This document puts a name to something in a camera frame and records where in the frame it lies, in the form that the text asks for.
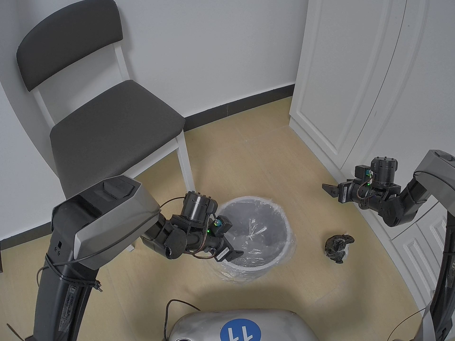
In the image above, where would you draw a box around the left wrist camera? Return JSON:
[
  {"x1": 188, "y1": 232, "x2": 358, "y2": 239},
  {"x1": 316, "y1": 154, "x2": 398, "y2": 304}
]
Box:
[{"x1": 209, "y1": 216, "x2": 232, "y2": 237}]

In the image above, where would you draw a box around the dark grey white chair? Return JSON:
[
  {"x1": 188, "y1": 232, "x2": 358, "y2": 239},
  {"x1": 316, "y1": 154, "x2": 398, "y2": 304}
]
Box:
[{"x1": 16, "y1": 0, "x2": 195, "y2": 252}]

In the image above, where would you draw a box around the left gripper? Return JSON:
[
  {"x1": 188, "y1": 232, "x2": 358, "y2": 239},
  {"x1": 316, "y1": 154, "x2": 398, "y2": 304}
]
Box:
[{"x1": 194, "y1": 233, "x2": 245, "y2": 264}]

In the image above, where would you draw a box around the pale grey trash bin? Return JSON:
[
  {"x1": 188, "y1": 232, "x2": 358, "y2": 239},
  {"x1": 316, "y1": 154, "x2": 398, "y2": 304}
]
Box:
[{"x1": 215, "y1": 197, "x2": 290, "y2": 283}]

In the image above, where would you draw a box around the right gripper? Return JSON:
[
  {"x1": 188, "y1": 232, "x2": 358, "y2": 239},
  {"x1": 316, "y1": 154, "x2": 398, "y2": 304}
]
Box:
[{"x1": 322, "y1": 179, "x2": 372, "y2": 205}]

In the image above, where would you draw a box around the white wardrobe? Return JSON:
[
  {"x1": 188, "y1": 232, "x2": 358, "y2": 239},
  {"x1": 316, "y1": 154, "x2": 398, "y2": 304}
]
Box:
[{"x1": 289, "y1": 0, "x2": 455, "y2": 305}]

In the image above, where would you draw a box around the clear plastic bag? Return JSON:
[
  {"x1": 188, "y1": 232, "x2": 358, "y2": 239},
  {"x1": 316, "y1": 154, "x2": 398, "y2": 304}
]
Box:
[{"x1": 213, "y1": 196, "x2": 296, "y2": 284}]

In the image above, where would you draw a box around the crumpled black plastic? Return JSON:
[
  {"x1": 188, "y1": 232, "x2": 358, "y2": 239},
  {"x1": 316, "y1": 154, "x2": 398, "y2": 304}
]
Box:
[{"x1": 324, "y1": 234, "x2": 356, "y2": 265}]

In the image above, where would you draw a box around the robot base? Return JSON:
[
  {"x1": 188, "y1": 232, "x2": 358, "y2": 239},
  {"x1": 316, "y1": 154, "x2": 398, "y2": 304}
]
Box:
[{"x1": 171, "y1": 309, "x2": 320, "y2": 341}]

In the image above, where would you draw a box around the black cable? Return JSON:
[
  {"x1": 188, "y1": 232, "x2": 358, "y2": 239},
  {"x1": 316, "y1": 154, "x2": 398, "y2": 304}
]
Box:
[{"x1": 163, "y1": 299, "x2": 201, "y2": 341}]

